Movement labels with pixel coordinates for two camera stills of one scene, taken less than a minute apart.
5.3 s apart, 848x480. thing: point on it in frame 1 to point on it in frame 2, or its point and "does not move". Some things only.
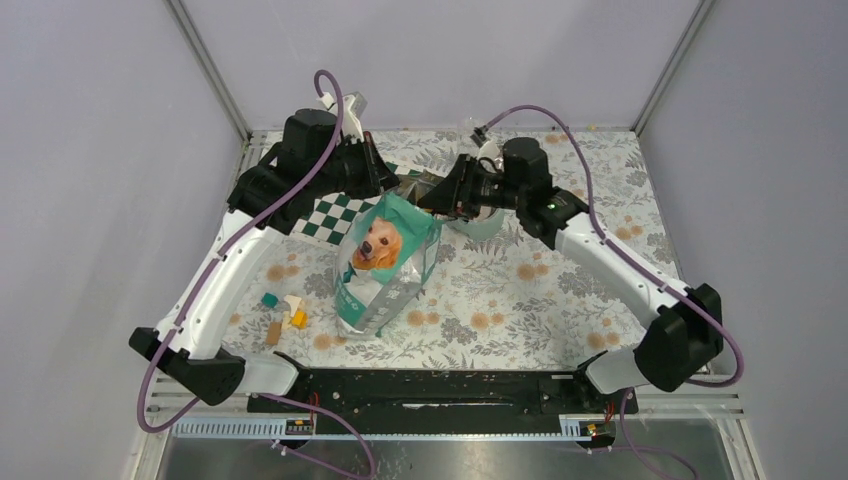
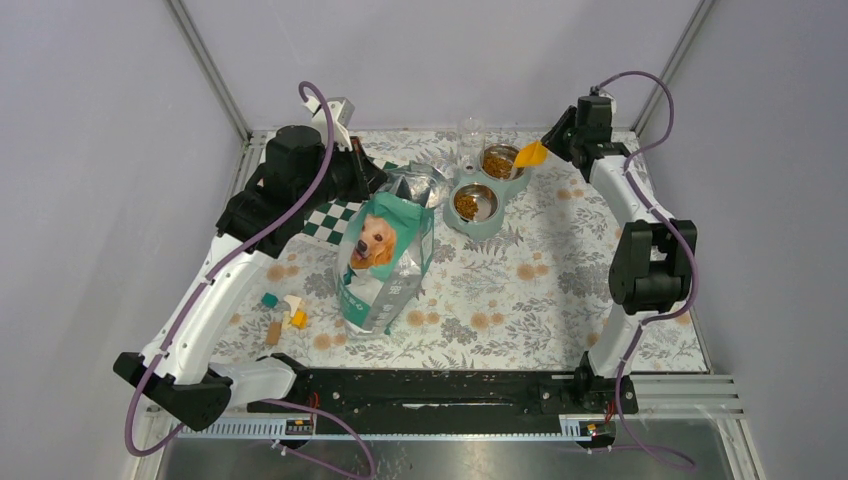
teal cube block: (269, 299) does not move
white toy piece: (294, 302) does not move
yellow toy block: (300, 319) does not move
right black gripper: (454, 193) to (552, 138)
